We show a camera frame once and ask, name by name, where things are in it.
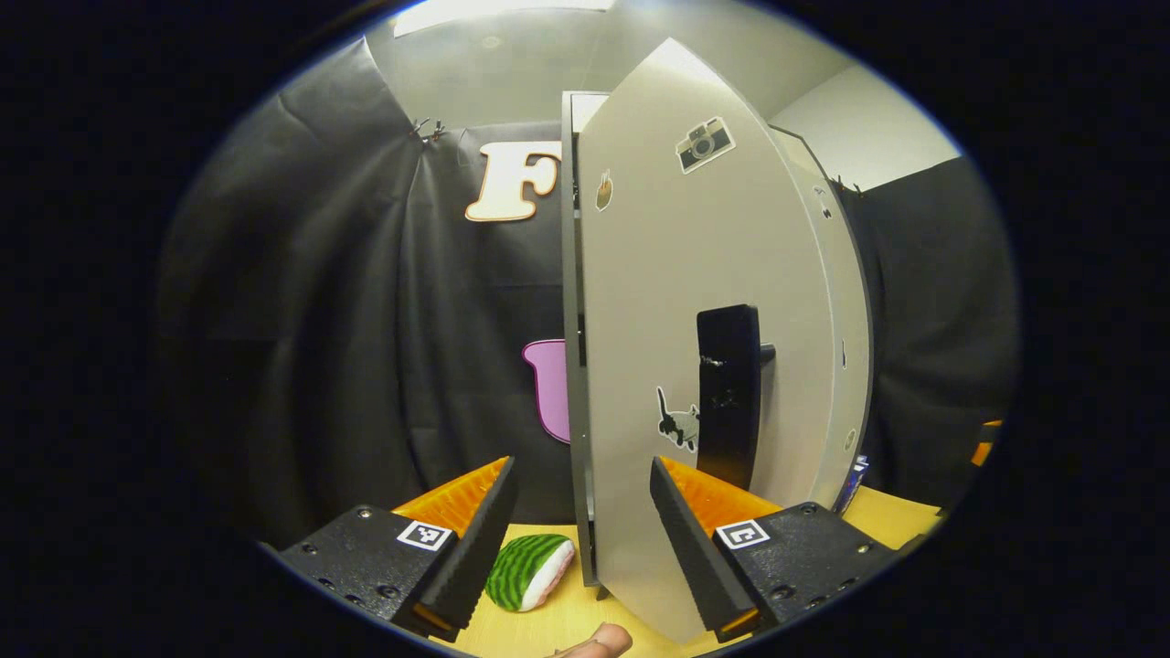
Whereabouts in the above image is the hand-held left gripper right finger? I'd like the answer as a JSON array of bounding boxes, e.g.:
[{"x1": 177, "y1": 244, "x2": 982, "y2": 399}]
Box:
[{"x1": 649, "y1": 455, "x2": 901, "y2": 643}]

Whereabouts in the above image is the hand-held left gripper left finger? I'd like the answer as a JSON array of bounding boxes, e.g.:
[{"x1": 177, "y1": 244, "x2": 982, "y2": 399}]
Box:
[{"x1": 279, "y1": 455, "x2": 520, "y2": 642}]

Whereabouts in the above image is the watermelon slice plush toy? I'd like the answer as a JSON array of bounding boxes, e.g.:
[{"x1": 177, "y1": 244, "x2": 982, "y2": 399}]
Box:
[{"x1": 484, "y1": 534, "x2": 577, "y2": 613}]

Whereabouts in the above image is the light blue book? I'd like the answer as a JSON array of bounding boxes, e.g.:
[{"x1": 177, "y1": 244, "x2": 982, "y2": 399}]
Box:
[{"x1": 836, "y1": 455, "x2": 869, "y2": 515}]

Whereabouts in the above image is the black backdrop cloth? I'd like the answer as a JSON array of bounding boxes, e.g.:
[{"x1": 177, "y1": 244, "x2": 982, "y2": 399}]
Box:
[{"x1": 155, "y1": 37, "x2": 1020, "y2": 549}]

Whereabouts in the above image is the ceiling light panel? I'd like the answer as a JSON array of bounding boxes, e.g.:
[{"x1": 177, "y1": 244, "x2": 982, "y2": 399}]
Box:
[{"x1": 393, "y1": 0, "x2": 615, "y2": 37}]

